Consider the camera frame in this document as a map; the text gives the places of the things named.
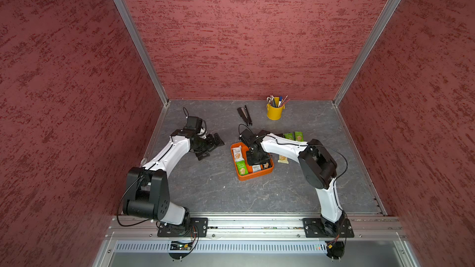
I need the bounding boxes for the white cookie pack top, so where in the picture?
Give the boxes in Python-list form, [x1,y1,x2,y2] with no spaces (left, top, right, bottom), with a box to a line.
[232,146,244,163]

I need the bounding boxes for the white cookie pack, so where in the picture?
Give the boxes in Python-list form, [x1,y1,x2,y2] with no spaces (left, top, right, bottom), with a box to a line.
[252,165,262,173]
[232,146,244,163]

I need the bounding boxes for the green cookie pack bottom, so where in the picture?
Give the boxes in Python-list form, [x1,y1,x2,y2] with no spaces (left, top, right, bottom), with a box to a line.
[236,160,249,176]

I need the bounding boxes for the green cookie pack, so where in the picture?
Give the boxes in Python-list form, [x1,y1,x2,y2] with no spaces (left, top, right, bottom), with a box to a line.
[294,131,304,142]
[236,160,249,176]

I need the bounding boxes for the orange storage box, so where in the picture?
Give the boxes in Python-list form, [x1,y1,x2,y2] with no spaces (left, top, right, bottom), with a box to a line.
[230,143,275,181]

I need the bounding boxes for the cream cookie pack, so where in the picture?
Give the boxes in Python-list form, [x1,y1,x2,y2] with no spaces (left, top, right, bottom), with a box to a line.
[278,155,289,164]

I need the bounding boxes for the green cookie pack top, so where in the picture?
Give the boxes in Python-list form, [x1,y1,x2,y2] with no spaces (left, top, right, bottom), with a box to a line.
[294,131,304,142]

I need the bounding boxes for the white cookie pack bottom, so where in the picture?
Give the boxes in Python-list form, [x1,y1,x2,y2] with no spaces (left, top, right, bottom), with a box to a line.
[252,165,262,173]

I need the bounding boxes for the green cookie pack hidden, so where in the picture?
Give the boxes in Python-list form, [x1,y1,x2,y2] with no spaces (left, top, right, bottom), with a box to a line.
[284,132,296,141]

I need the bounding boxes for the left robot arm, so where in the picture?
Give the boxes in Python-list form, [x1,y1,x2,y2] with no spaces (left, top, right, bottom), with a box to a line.
[118,129,225,228]

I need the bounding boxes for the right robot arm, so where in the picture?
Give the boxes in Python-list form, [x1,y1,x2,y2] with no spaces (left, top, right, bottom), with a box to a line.
[239,130,346,237]

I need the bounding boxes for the yellow pen cup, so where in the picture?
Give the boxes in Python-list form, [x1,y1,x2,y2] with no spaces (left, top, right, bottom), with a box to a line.
[266,104,285,121]

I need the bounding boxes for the pens in cup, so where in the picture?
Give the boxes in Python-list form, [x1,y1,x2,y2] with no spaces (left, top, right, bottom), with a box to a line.
[267,96,288,108]

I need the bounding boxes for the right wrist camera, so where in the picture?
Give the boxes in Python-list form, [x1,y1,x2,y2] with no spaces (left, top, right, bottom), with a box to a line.
[239,129,257,148]

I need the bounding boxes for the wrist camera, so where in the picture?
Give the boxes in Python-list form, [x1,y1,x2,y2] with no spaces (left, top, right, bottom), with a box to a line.
[239,129,257,148]
[184,116,204,135]

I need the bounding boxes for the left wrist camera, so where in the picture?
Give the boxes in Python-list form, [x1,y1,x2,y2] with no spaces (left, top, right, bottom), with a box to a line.
[184,116,204,135]

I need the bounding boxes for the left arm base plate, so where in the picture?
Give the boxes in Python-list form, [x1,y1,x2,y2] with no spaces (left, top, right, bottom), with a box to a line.
[157,218,209,239]

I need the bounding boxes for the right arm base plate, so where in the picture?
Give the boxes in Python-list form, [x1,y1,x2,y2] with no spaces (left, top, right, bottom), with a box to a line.
[302,215,355,239]

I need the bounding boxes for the aluminium front rail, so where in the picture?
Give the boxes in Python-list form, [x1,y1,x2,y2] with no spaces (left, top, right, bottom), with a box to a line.
[105,213,408,241]

